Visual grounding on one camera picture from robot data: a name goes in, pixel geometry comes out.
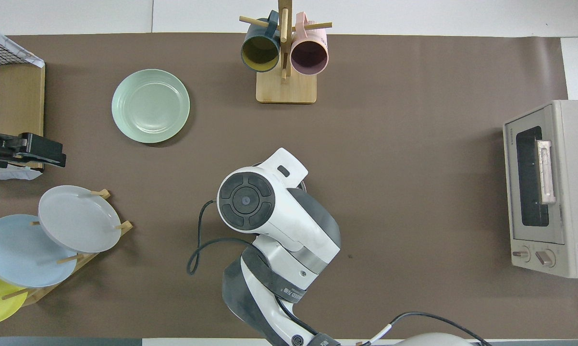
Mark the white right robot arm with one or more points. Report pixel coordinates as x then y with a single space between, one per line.
274 226

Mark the grey plate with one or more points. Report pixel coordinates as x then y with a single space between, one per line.
77 218

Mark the light blue plate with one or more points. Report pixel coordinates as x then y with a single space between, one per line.
19 254

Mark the green plate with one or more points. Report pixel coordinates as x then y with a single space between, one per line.
150 105

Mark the wooden plate rack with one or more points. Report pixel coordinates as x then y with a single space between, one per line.
84 259

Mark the white patterned cloth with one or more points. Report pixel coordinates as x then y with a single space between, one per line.
10 45
15 173

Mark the wooden two-tier shelf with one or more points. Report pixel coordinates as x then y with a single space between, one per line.
19 101

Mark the dark teal mug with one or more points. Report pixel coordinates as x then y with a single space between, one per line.
260 53

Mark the wooden mug tree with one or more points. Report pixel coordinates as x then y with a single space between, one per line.
286 89

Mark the pink ribbed mug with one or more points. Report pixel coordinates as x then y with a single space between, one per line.
309 55

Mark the brown table mat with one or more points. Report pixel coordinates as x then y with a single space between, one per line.
413 144

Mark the beige toaster oven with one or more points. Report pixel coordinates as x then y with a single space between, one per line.
572 187

